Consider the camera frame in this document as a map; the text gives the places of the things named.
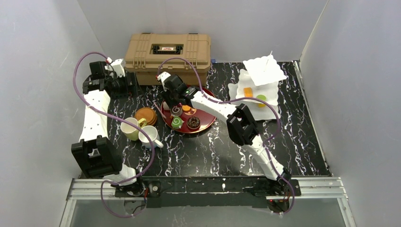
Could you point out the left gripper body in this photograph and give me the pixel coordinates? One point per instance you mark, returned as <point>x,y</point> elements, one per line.
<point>126,86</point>

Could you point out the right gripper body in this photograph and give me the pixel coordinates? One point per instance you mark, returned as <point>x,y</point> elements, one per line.
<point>170,98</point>

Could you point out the brown swirl roll cake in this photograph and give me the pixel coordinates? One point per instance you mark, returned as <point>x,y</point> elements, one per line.
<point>176,111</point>

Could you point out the pink handled metal tongs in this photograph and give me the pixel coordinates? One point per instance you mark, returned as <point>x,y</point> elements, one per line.
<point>159,110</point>

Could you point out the green swirl roll cake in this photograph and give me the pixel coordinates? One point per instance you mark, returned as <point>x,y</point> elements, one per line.
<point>177,122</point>

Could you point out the wooden coaster stack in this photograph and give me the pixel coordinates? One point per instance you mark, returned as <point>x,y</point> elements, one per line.
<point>148,113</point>

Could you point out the red round tray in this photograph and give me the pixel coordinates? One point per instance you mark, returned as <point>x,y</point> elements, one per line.
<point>206,119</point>

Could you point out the chocolate toy donut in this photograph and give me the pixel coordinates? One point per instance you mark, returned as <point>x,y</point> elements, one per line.
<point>193,122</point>

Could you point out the tan plastic toolbox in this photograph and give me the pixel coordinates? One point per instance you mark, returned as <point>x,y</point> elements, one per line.
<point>186,55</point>

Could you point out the yellow green mug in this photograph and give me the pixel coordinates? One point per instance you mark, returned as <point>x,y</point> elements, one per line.
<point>131,132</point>

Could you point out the white grey mug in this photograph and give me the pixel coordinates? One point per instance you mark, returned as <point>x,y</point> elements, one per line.
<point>150,137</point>

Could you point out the orange toy cake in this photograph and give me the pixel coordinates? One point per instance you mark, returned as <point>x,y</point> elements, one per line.
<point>248,92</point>

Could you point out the white tiered cake stand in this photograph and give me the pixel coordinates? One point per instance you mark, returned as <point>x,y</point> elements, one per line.
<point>263,75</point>

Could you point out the green toy macaron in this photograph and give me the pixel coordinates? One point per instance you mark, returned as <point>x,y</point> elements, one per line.
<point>262,97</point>

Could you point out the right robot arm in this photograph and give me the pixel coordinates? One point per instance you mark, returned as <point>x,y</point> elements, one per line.
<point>241,125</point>

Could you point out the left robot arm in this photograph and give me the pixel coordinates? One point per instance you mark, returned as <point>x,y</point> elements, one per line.
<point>94,152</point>

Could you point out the white toy cake slice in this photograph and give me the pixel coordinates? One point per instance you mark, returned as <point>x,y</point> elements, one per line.
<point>166,108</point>

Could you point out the orange round toy biscuit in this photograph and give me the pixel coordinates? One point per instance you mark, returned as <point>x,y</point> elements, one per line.
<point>186,108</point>

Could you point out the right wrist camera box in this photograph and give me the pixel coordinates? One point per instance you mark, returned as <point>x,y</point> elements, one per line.
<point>163,76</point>

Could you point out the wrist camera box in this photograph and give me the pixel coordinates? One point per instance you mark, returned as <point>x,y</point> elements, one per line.
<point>116,67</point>
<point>163,76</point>

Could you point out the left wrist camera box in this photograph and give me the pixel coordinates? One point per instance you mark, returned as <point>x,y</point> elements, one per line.
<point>116,67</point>

